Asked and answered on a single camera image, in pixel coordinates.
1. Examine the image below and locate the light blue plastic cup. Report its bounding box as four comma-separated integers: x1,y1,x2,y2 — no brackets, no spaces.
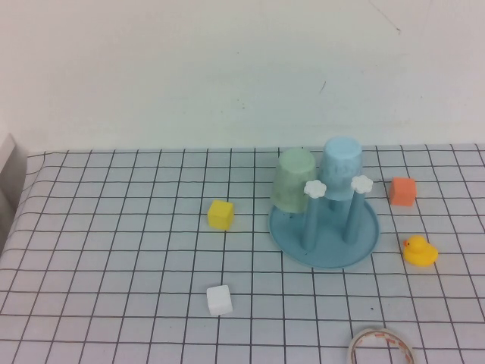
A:
317,136,364,201

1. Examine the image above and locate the green plastic cup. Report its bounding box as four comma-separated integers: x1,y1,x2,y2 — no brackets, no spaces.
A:
270,149,318,214

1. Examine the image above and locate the blue cup stand with pegs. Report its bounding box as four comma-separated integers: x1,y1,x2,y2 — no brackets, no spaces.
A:
268,175,380,271

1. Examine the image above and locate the yellow cube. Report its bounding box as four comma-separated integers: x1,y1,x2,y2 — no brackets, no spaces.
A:
207,199,234,231

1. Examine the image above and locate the white cube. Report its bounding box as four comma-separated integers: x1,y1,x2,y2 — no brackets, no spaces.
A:
205,284,233,317

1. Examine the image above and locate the checkered grid tablecloth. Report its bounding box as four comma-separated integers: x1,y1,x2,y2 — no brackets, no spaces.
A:
0,143,485,364

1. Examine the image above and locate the orange cube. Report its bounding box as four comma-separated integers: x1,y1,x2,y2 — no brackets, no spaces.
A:
389,177,418,207

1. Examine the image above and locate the yellow rubber duck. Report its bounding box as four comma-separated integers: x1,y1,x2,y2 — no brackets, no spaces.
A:
402,234,440,268

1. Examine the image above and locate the clear tape roll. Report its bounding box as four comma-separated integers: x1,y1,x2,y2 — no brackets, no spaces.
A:
347,328,417,364

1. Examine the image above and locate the grey white side ledge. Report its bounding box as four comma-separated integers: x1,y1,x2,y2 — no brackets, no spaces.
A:
0,132,28,251

